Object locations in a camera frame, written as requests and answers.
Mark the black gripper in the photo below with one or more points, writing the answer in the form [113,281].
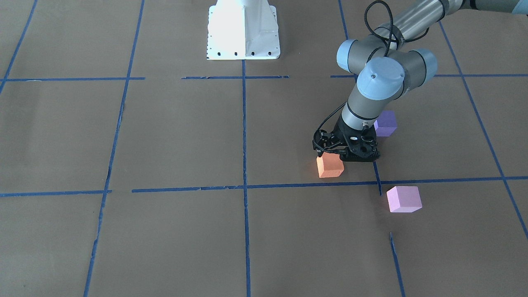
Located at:
[339,135]

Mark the orange foam cube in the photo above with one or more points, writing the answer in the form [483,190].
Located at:
[329,165]

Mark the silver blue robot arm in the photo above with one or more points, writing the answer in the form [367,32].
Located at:
[385,73]

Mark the purple foam cube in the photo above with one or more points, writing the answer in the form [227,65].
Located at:
[386,124]

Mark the pink foam cube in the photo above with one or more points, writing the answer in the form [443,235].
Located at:
[404,199]

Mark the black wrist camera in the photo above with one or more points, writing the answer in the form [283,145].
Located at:
[322,140]

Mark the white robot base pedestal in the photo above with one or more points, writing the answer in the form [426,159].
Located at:
[242,30]

